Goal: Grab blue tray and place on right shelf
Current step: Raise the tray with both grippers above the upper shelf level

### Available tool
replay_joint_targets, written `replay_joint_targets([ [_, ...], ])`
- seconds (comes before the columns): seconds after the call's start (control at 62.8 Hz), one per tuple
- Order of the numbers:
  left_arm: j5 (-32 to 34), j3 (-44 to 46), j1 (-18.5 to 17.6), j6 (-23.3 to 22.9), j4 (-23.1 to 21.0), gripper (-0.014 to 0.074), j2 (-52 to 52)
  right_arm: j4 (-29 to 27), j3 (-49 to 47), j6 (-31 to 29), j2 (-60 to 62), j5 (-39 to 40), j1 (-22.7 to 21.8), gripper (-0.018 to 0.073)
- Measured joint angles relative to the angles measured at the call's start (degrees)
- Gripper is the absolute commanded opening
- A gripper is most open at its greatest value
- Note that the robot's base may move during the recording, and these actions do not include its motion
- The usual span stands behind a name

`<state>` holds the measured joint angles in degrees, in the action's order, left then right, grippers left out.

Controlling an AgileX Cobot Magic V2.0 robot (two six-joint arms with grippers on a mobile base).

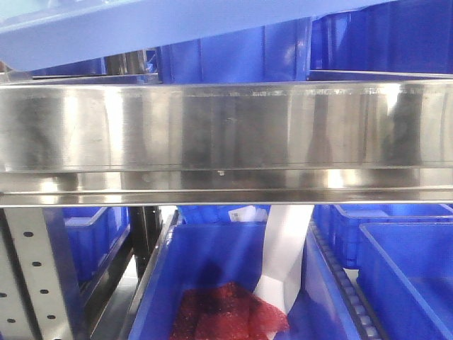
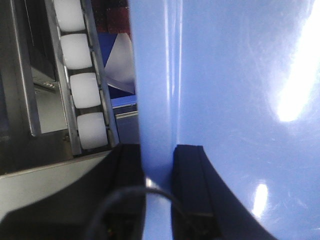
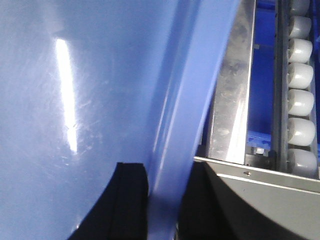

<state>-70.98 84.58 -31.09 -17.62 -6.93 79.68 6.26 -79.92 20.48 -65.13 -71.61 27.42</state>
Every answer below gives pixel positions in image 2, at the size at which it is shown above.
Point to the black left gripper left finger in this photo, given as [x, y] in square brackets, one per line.
[66, 214]

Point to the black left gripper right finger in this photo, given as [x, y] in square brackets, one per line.
[206, 198]

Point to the blue plastic tray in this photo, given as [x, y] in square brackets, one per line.
[241, 78]

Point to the white conveyor roller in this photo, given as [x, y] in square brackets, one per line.
[69, 15]
[92, 130]
[85, 91]
[76, 51]

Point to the steel roller rail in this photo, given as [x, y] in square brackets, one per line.
[63, 76]

